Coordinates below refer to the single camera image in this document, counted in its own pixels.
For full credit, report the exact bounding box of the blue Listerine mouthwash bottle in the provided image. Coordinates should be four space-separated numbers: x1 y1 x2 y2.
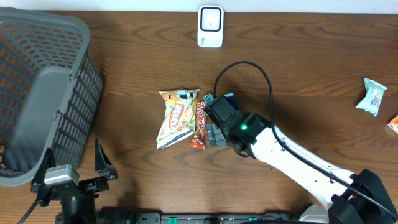
203 93 238 108

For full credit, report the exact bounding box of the mint green wet wipes pack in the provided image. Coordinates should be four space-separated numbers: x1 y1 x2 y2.
356 78 387 116

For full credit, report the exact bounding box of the orange Kleenex tissue pack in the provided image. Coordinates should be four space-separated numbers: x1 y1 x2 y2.
387 115 398 133

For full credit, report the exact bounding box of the grey plastic shopping basket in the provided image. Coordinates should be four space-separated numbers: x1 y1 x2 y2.
1 7 104 187

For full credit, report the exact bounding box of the white barcode scanner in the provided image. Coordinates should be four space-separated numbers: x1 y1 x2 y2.
197 5 224 48

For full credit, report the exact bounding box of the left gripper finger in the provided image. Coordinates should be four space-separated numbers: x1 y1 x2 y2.
95 138 118 180
30 148 56 187

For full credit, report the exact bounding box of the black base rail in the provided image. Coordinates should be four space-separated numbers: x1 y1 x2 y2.
55 212 312 224

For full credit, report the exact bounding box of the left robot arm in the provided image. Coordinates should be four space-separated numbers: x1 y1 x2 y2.
20 139 136 223

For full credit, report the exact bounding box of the red Top chocolate bar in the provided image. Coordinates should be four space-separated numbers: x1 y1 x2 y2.
190 100 207 150

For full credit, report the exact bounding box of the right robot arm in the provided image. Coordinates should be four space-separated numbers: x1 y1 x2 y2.
205 95 397 223

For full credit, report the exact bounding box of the beige snack bag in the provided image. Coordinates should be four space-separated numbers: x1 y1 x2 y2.
156 89 199 151

